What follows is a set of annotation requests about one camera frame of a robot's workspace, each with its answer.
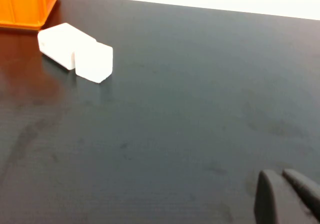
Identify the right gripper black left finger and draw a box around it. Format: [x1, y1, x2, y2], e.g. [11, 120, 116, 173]
[253, 169, 320, 224]

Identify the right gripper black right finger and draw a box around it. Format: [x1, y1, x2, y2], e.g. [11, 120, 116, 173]
[282, 168, 320, 220]

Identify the orange plastic cutlery holder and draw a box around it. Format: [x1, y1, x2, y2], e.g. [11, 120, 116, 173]
[0, 0, 61, 32]

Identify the white foam cube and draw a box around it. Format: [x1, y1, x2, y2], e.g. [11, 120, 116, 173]
[74, 40, 114, 84]

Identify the white power adapter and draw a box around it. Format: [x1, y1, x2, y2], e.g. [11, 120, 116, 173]
[37, 22, 97, 71]

